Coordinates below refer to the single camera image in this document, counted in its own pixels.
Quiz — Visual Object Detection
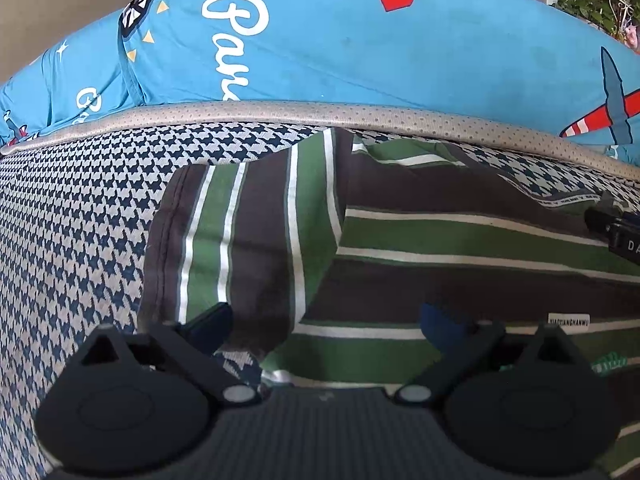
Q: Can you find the blue printed sofa cover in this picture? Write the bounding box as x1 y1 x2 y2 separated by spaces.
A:
0 0 640 162

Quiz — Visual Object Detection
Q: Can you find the green brown striped shirt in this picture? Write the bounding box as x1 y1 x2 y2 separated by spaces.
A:
139 127 640 480

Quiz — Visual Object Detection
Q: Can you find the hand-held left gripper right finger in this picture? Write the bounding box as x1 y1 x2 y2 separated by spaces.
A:
395 303 591 407

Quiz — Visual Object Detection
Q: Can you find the houndstooth sofa seat mat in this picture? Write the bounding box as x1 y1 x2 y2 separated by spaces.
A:
0 100 640 480

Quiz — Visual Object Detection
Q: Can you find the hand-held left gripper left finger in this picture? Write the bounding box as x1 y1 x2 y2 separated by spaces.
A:
75 302 261 408

